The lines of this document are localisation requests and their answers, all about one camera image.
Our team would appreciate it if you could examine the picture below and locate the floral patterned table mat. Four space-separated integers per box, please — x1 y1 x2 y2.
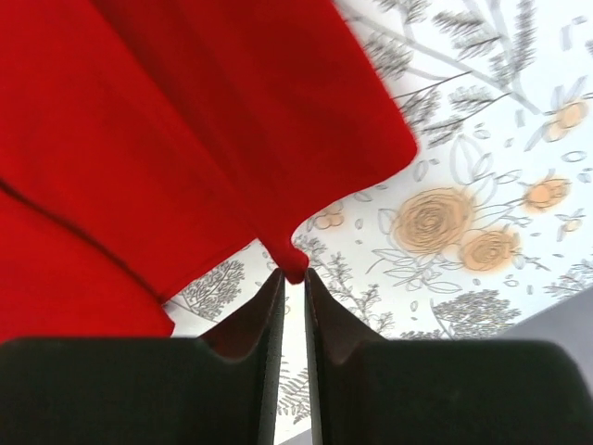
161 0 593 435

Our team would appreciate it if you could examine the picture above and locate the red t shirt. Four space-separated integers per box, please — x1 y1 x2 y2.
1 1 417 340

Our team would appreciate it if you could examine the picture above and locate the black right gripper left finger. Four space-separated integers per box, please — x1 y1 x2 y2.
1 271 284 444

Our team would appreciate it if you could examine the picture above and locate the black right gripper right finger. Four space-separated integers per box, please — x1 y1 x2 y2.
305 270 592 444

